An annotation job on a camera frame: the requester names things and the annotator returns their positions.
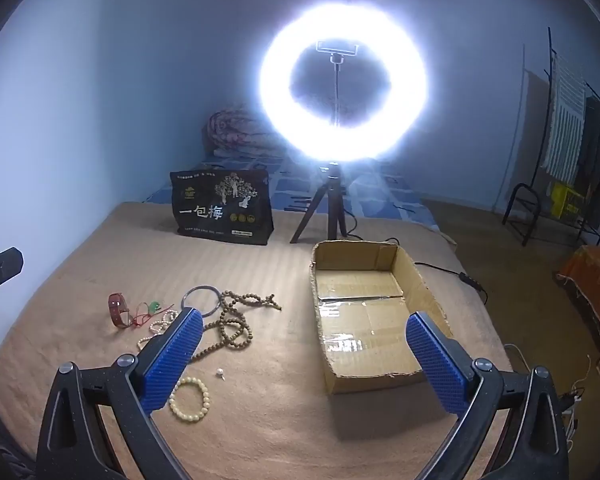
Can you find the black clothes rack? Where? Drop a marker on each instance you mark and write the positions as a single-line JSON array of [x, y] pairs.
[[517, 200]]

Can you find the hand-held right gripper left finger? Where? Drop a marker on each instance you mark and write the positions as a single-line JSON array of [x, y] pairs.
[[172, 360]]

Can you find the silver bangle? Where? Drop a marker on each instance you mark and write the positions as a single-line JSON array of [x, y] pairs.
[[211, 290]]

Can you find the beige hanging cloth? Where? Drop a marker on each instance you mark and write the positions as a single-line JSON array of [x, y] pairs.
[[535, 120]]

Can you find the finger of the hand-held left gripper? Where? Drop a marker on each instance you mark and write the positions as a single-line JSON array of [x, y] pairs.
[[1, 266]]

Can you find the black printed bag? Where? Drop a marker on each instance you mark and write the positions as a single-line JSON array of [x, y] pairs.
[[220, 210]]

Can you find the striped towel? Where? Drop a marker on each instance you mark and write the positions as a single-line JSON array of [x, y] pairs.
[[562, 120]]

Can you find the black tripod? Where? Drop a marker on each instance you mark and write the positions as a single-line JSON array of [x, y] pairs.
[[333, 195]]

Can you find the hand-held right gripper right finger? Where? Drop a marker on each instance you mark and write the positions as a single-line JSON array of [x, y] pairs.
[[437, 365]]

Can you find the folded patterned quilt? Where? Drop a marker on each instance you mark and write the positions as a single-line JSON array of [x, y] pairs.
[[230, 132]]

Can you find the cardboard box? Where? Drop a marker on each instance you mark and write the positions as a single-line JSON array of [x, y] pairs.
[[360, 330]]

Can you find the dark hanging clothes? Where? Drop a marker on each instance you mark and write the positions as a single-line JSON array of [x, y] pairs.
[[597, 145]]

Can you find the yellow box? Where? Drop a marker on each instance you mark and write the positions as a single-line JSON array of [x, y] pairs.
[[564, 201]]

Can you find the phone holder clamp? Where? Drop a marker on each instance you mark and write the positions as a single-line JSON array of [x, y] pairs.
[[337, 47]]

